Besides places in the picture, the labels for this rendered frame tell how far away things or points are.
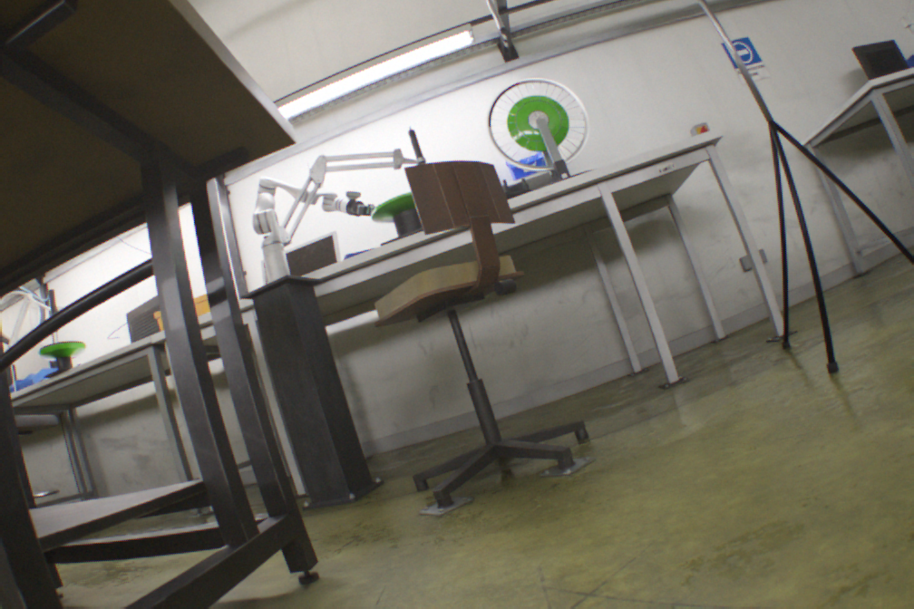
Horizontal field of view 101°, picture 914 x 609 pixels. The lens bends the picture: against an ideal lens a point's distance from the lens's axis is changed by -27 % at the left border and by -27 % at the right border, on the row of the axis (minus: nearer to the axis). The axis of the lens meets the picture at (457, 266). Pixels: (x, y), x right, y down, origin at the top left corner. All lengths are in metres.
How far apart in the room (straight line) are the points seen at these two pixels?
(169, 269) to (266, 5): 3.59
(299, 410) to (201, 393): 1.06
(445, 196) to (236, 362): 0.70
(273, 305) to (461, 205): 0.89
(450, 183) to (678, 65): 2.40
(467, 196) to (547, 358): 1.69
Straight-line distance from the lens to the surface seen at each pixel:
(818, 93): 3.92
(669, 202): 3.03
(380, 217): 2.16
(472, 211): 1.42
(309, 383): 1.91
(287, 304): 1.95
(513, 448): 1.50
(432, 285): 1.38
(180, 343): 0.95
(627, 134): 3.26
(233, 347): 1.11
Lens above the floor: 0.34
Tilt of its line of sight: 11 degrees up
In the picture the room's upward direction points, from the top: 18 degrees counter-clockwise
